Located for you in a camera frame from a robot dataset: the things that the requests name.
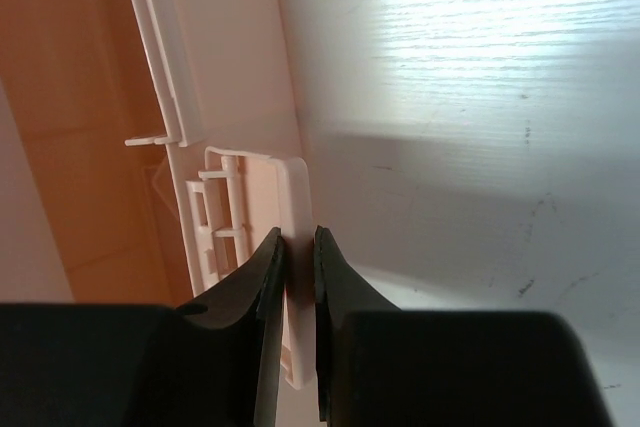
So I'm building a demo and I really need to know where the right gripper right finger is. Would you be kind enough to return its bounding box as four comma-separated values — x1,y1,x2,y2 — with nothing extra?
313,226,399,426

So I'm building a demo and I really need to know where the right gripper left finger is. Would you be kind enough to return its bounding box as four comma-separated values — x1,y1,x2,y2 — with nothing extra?
177,227,285,426

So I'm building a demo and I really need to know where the pink plastic tool box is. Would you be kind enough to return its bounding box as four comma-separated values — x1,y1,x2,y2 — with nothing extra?
1,0,315,389

